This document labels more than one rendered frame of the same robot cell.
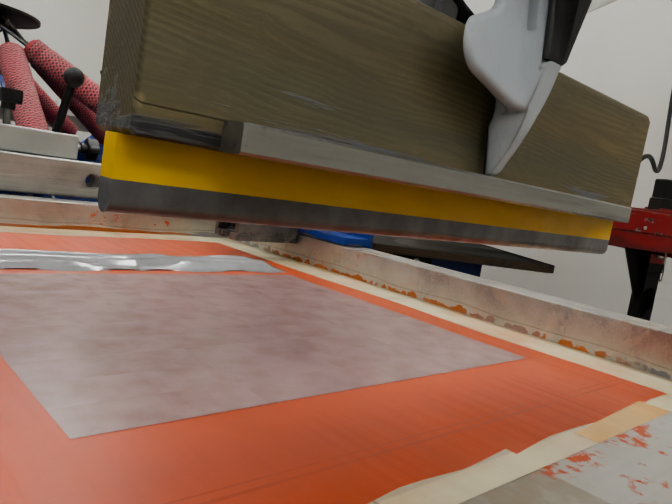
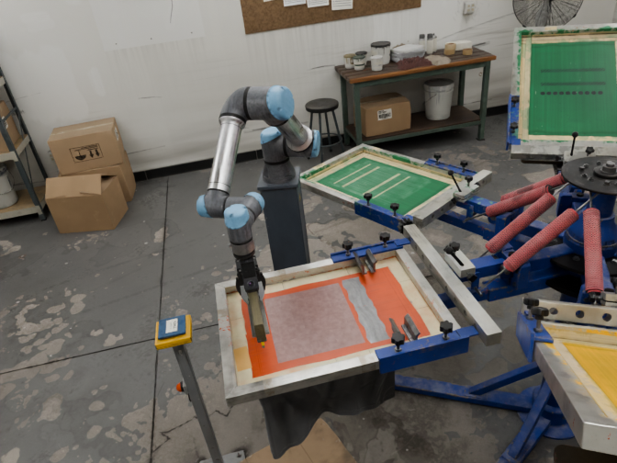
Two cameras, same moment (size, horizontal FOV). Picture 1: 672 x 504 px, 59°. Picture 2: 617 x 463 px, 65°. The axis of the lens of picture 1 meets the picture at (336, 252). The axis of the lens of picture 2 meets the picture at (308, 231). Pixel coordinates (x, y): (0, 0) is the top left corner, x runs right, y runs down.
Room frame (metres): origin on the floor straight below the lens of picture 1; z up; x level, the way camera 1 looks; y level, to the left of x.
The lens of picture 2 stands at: (1.22, -1.01, 2.16)
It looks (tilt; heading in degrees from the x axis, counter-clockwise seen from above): 32 degrees down; 124
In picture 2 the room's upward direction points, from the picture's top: 7 degrees counter-clockwise
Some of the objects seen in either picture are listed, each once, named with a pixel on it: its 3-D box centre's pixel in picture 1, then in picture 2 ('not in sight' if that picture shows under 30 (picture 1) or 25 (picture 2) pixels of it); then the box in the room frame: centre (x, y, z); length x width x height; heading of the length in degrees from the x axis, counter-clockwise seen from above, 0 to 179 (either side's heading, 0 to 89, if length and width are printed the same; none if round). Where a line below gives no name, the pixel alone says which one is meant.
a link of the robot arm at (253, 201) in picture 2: not in sight; (245, 208); (0.25, 0.05, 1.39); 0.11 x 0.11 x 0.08; 15
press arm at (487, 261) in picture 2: not in sight; (472, 269); (0.90, 0.50, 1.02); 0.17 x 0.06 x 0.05; 43
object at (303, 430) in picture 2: not in sight; (332, 403); (0.59, -0.08, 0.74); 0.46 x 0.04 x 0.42; 43
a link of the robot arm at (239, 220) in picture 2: not in sight; (238, 223); (0.29, -0.04, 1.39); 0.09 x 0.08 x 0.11; 105
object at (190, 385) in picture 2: not in sight; (201, 412); (0.00, -0.19, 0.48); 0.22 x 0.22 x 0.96; 43
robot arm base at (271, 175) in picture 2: not in sight; (277, 166); (-0.02, 0.61, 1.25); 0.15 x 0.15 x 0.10
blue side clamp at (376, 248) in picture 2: not in sight; (366, 255); (0.47, 0.48, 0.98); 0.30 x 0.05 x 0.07; 43
